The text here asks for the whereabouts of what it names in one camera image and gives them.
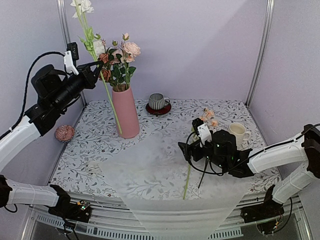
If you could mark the right aluminium frame post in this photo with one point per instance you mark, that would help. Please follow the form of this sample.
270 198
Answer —
268 18

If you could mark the striped grey ceramic cup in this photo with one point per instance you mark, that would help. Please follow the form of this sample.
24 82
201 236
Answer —
157 101

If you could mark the rust red rose stem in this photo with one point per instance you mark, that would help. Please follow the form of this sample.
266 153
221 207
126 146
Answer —
106 71

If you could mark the orange blossom flower stem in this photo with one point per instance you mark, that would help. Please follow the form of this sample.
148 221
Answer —
208 117

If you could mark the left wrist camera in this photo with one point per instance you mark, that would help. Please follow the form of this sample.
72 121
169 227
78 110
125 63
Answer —
70 57

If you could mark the white peony flower stem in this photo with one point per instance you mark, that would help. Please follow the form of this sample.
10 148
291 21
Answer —
98 44

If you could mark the pink tall vase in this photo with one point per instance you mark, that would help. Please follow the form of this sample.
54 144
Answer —
126 112

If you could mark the pink peony flower stem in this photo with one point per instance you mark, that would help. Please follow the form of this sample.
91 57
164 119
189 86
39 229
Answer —
117 63

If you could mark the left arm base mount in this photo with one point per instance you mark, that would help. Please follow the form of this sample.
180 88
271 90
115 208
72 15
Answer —
64 208

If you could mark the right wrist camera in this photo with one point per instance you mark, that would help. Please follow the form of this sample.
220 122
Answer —
202 133

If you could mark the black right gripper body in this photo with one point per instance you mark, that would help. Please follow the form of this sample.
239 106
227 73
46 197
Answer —
219 161

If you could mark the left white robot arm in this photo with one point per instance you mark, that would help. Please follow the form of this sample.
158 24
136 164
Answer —
12 192

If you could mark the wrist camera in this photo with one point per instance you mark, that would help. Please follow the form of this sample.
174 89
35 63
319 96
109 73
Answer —
70 57
202 133

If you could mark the white translucent wrapping paper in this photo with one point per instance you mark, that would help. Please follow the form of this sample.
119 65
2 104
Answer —
172 200

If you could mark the peach rose flower stem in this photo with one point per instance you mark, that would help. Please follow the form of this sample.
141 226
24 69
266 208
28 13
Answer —
130 51

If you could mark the white rose flower stem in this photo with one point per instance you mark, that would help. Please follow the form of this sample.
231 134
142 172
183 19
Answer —
82 7

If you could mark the left aluminium frame post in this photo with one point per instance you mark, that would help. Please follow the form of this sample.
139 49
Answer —
62 14

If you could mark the aluminium front rail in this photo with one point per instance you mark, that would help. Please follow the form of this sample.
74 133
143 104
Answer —
111 219

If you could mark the cream white mug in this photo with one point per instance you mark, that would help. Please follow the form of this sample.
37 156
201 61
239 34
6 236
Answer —
240 133

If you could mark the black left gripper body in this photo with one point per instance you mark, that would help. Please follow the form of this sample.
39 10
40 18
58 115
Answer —
64 95

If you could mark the pink patterned ball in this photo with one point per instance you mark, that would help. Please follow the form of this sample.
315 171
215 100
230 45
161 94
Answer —
64 133

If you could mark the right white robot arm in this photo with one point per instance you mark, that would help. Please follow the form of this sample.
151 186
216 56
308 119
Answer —
303 148

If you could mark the dark red saucer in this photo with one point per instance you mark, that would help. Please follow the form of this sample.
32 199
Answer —
166 109

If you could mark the floral patterned table mat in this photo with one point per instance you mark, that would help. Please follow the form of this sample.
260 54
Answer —
96 139

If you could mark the aluminium frame post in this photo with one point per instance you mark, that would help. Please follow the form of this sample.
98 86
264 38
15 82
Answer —
268 18
62 14

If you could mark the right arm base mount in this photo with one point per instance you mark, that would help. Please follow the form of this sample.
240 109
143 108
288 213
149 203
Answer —
267 209

